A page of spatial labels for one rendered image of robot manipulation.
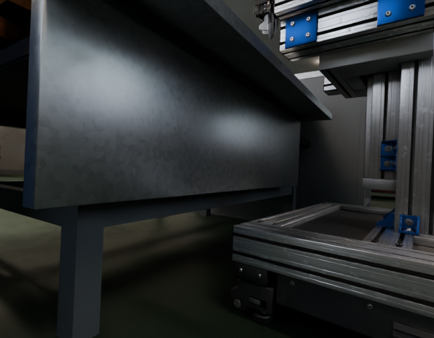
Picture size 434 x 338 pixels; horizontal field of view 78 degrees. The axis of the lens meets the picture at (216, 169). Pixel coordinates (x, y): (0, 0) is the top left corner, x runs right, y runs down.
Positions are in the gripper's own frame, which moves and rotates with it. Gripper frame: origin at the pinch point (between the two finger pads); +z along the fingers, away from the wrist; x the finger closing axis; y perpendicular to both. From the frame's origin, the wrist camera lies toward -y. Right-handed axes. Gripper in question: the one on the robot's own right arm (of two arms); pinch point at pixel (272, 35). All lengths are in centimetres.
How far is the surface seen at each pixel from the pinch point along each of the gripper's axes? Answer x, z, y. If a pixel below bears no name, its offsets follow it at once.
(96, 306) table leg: 67, 86, 10
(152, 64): 63, 34, 1
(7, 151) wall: -180, 34, 770
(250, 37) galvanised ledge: 50, 26, -15
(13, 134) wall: -191, -10, 770
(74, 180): 78, 58, 1
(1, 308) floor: 74, 93, 37
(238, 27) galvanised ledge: 55, 26, -15
